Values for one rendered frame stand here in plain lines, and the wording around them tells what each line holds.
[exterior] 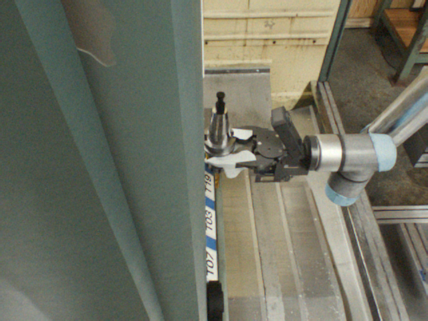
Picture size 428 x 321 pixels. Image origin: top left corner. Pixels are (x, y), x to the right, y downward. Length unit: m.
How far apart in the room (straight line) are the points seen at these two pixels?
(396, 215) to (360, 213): 0.78
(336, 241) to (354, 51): 2.16
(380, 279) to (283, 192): 0.40
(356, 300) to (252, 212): 0.37
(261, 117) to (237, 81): 0.16
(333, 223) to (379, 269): 0.25
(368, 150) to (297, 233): 0.49
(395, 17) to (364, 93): 0.66
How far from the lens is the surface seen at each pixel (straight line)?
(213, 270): 0.90
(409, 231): 1.94
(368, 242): 1.15
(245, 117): 1.39
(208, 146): 0.70
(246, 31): 1.37
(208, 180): 1.01
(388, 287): 1.11
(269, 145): 0.74
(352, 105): 2.73
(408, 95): 0.83
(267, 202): 1.23
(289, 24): 1.37
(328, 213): 1.32
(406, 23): 3.19
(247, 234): 1.13
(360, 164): 0.79
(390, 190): 2.34
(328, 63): 1.50
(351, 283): 1.23
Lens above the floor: 1.75
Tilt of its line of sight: 51 degrees down
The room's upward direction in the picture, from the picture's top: straight up
